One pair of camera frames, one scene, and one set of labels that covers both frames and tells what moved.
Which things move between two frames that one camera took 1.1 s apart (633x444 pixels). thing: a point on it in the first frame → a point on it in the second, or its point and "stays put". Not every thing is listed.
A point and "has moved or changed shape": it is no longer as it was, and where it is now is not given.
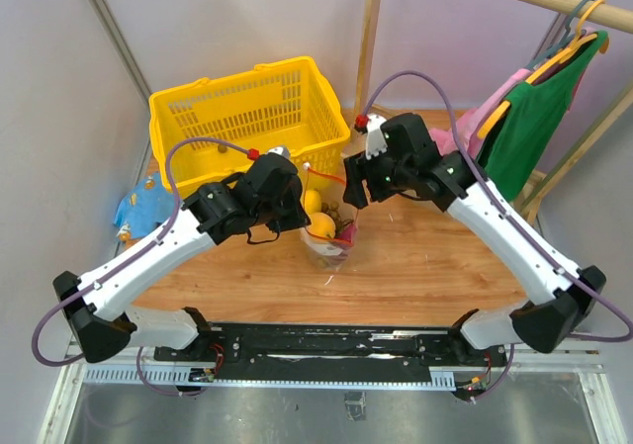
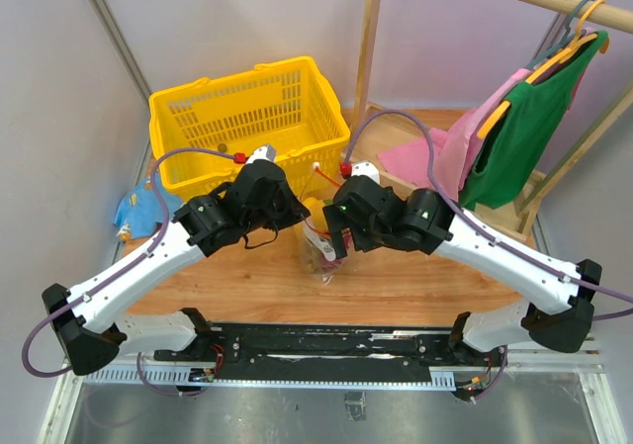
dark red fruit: x=348 y=232 has moved or changed shape
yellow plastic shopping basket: x=287 y=105 stays put
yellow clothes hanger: x=582 y=40 stays put
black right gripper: x=357 y=168 → x=335 y=221
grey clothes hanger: x=567 y=38 stays put
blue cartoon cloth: x=149 y=203 stays put
